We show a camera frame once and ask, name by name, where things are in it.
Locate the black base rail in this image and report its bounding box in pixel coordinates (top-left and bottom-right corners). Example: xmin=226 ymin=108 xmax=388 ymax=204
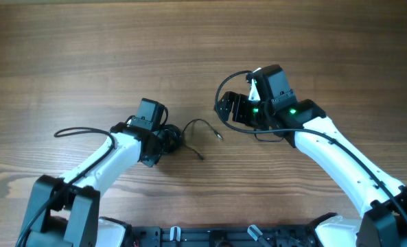
xmin=130 ymin=225 xmax=318 ymax=247

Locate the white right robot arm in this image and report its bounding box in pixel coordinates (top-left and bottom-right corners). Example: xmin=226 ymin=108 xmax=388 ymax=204
xmin=214 ymin=64 xmax=407 ymax=246

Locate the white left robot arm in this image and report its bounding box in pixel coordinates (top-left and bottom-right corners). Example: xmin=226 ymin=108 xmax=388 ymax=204
xmin=16 ymin=98 xmax=182 ymax=246

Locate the thin black audio cable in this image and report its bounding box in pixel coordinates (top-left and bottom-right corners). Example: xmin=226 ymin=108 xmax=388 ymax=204
xmin=181 ymin=118 xmax=224 ymax=161

